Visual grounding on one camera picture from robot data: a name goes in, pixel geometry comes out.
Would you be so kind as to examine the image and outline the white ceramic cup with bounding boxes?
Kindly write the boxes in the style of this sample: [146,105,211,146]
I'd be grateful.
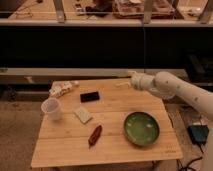
[41,98,61,121]

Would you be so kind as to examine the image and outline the white rectangular sponge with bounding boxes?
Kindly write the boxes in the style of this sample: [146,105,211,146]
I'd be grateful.
[74,107,92,124]

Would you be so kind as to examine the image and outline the wooden table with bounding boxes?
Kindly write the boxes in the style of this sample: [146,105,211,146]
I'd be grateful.
[31,79,183,168]

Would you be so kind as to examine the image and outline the green ceramic plate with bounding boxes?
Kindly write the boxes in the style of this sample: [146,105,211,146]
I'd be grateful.
[123,112,160,146]

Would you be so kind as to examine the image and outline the black rectangular block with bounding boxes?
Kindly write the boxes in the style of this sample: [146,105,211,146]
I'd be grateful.
[80,92,100,103]

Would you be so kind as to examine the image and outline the metal frame rail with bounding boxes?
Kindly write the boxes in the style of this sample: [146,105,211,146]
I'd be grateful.
[0,67,189,85]

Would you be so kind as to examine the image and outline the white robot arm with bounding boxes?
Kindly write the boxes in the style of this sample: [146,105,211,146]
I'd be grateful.
[118,71,213,171]

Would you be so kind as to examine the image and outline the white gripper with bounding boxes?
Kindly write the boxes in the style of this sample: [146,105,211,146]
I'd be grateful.
[115,71,154,90]

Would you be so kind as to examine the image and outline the dark blue power box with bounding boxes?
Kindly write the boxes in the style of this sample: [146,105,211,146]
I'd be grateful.
[187,125,209,144]

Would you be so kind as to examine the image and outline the crumpled white cloth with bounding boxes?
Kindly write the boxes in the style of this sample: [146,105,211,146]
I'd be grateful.
[49,81,79,98]

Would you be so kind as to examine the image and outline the black floor cable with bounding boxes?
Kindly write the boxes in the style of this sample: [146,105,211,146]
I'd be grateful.
[175,143,209,171]

